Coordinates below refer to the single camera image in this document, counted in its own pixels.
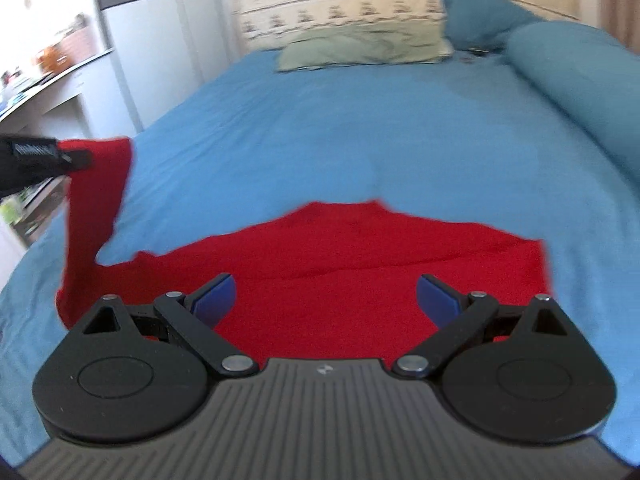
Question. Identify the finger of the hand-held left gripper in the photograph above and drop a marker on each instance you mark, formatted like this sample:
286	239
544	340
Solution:
75	159

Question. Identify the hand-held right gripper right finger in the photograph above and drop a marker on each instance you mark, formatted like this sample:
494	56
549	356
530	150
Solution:
436	300

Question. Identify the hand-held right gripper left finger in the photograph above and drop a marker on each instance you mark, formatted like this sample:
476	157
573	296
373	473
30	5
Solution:
216	299

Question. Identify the red garment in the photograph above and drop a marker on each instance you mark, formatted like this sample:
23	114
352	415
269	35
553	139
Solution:
320	270

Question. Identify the white desk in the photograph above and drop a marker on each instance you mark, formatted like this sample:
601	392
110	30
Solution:
55	95

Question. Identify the clutter on desk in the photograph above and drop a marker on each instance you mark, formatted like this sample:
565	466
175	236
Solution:
20	85

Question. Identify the brown wicker basket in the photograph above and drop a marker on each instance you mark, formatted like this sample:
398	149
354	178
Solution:
75	42

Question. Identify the white wardrobe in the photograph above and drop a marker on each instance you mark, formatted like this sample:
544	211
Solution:
160	40

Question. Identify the blue bed sheet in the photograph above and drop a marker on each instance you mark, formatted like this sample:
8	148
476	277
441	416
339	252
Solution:
310	130

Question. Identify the rolled blue duvet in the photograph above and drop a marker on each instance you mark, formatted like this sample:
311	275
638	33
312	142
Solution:
575	80

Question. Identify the green pillow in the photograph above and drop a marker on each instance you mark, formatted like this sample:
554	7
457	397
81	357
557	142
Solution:
365	46

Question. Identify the blue pillow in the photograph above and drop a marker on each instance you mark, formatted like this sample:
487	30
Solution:
480	12

